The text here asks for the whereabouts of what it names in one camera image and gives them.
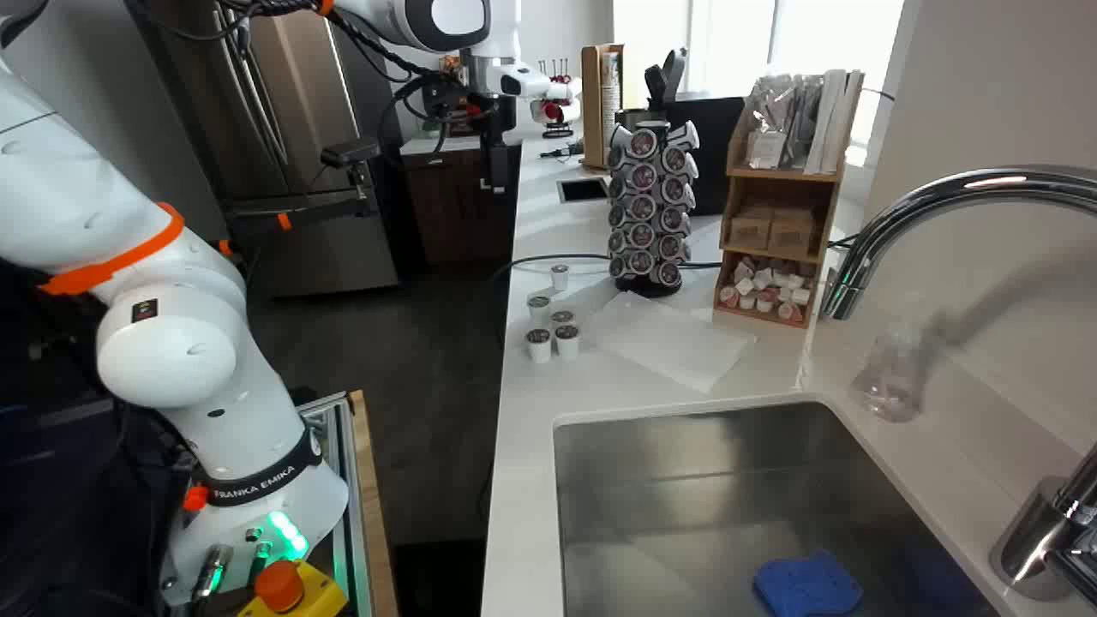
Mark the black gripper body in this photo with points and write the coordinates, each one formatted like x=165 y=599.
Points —
x=496 y=124

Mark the small white coffee pod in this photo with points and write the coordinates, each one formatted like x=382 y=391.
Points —
x=568 y=341
x=560 y=280
x=541 y=307
x=562 y=320
x=541 y=349

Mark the black coffee pod carousel rack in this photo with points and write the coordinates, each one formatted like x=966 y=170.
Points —
x=654 y=207

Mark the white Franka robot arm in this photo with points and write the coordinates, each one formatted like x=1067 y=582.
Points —
x=171 y=343

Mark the red white kitchen appliance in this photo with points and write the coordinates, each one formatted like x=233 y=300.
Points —
x=558 y=111

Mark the black square tray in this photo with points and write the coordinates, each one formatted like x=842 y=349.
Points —
x=583 y=191

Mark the wooden upright stand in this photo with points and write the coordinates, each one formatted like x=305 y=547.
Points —
x=601 y=103

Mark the stainless steel refrigerator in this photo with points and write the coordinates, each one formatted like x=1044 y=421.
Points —
x=311 y=140

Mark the black coffee machine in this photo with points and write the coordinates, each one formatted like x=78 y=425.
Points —
x=722 y=140

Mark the white paper towel sheet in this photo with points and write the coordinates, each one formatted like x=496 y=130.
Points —
x=674 y=343

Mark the bright window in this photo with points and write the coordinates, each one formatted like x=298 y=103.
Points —
x=733 y=45

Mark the brown cardboard box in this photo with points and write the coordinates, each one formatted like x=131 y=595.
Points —
x=792 y=236
x=750 y=232

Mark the silver foil packet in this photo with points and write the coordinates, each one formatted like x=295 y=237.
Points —
x=775 y=123

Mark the wooden shelf organizer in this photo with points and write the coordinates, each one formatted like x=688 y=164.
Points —
x=788 y=191

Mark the white paper packets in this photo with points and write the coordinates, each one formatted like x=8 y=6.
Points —
x=842 y=123

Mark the wood edged robot cart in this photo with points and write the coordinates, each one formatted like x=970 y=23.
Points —
x=370 y=515

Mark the stainless steel sink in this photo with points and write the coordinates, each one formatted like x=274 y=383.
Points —
x=688 y=515

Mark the chrome kitchen faucet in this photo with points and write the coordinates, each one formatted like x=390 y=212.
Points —
x=914 y=200

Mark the clear plastic cup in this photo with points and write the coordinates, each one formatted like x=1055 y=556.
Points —
x=894 y=379

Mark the yellow emergency stop button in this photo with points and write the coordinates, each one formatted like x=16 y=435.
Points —
x=278 y=585

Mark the blue sponge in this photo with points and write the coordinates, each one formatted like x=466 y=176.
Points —
x=808 y=585

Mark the black tripod camera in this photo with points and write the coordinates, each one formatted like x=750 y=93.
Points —
x=349 y=155

